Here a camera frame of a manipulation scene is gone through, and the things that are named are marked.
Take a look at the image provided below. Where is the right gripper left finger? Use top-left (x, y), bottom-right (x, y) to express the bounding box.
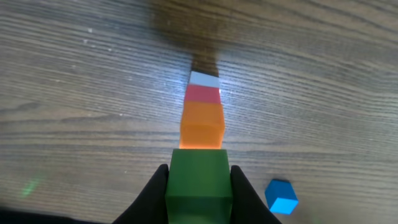
top-left (111, 164), bottom-right (170, 224)

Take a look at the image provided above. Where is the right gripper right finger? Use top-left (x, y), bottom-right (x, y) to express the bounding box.
top-left (229, 164), bottom-right (282, 224)

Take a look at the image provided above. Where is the blue cube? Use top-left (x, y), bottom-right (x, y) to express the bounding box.
top-left (264, 179), bottom-right (299, 215)

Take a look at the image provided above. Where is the green cube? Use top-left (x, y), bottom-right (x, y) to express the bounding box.
top-left (164, 148), bottom-right (234, 224)

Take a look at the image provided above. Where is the orange cube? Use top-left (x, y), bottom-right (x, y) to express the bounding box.
top-left (179, 101), bottom-right (226, 150)

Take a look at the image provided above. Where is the white cube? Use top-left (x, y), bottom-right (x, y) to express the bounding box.
top-left (188, 70), bottom-right (220, 89)

